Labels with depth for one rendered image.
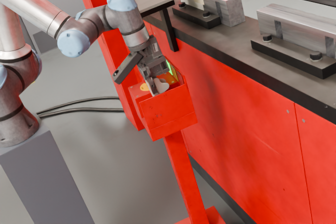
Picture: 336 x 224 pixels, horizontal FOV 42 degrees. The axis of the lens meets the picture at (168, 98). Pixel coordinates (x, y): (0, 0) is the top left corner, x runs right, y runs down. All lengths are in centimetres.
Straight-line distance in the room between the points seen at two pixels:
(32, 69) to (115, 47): 107
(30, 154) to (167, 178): 101
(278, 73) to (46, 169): 81
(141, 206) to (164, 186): 16
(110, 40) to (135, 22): 127
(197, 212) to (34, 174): 63
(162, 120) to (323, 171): 51
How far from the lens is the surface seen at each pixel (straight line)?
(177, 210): 212
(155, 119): 137
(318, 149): 112
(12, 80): 145
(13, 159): 147
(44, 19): 121
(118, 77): 131
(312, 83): 108
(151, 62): 130
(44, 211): 159
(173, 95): 135
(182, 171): 159
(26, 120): 148
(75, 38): 116
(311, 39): 116
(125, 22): 125
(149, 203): 221
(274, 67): 118
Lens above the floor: 142
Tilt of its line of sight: 28 degrees down
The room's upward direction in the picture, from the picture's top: 17 degrees counter-clockwise
